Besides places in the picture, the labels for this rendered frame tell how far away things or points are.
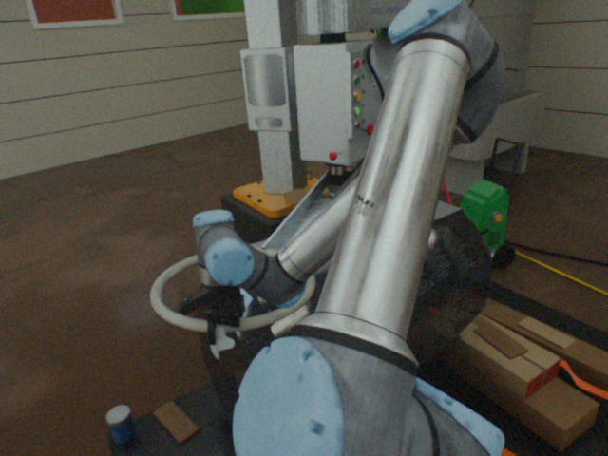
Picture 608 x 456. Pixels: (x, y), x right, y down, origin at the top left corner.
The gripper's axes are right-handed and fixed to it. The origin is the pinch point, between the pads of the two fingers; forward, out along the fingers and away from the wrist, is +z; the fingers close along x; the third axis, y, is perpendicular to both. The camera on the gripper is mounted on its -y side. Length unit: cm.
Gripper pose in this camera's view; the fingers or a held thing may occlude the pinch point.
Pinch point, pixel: (218, 347)
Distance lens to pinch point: 119.7
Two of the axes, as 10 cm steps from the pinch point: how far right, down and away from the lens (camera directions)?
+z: 0.2, 9.3, 3.6
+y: 10.0, 0.1, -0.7
